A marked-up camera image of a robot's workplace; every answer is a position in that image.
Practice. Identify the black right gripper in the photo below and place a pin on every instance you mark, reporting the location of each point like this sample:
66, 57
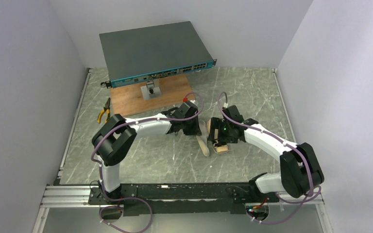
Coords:
214, 135

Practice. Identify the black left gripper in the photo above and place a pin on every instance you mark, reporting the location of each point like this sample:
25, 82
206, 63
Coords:
193, 127

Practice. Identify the beige umbrella case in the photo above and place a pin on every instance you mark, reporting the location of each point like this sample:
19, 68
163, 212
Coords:
202, 139

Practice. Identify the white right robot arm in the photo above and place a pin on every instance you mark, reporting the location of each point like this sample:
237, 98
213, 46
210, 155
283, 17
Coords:
299, 171

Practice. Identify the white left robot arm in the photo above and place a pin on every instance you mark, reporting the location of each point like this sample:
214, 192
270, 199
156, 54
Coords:
113, 141

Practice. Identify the wooden base board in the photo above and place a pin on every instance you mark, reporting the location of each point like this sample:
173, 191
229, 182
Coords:
128, 100

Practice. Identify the grey metal stand bracket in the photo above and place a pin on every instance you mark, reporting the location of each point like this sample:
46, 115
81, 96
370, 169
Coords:
151, 90

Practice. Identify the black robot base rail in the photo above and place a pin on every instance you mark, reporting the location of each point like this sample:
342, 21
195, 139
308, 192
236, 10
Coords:
179, 198

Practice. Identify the yellow handled pliers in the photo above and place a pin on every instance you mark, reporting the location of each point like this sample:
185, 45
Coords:
105, 110

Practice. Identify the grey network switch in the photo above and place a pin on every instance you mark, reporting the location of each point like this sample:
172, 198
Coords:
154, 52

